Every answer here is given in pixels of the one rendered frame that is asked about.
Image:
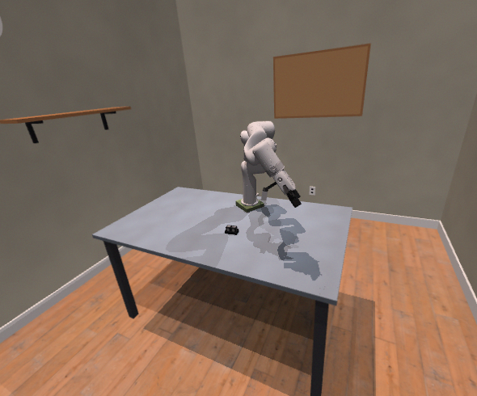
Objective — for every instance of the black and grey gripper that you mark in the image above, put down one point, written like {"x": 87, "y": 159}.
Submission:
{"x": 287, "y": 186}

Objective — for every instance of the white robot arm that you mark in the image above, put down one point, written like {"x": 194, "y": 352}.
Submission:
{"x": 260, "y": 159}

